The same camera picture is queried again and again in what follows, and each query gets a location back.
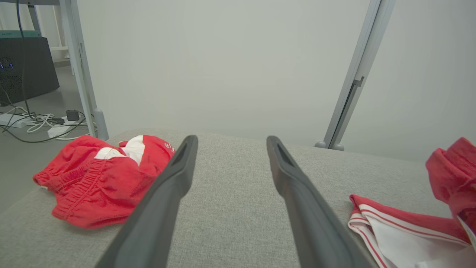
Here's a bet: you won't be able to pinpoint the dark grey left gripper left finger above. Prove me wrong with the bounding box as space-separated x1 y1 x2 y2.
95 135 199 268

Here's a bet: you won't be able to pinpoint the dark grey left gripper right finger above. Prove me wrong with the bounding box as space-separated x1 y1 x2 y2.
266 135 377 268

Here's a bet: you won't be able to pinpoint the red shorts with white stripe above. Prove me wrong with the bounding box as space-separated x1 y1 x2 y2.
33 135 175 229

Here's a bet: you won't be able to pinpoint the red number 23 basketball jersey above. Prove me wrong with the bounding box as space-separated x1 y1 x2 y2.
348 137 476 268

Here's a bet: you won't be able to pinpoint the grey fabric sofa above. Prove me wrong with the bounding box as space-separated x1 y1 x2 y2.
0 128 476 268

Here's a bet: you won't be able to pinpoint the white power strip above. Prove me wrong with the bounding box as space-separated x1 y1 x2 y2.
47 125 72 138
0 113 27 128

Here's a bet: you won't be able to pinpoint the black computer case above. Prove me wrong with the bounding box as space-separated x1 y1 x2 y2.
0 36 60 106

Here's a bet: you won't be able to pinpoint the teal flat box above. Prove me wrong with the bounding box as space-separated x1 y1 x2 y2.
0 30 42 39

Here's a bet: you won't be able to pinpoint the power strip with cables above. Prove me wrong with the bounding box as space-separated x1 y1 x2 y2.
0 112 88 144

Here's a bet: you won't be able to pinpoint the white floor cable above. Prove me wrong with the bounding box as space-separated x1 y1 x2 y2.
22 112 90 140

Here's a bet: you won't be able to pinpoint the grey partition post with feet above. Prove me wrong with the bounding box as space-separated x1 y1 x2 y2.
315 0 396 151

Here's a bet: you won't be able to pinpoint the white desk frame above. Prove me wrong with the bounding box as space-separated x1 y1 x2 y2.
0 0 71 62

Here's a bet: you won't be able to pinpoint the black hanging cable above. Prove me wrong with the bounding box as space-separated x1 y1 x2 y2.
16 0 36 118

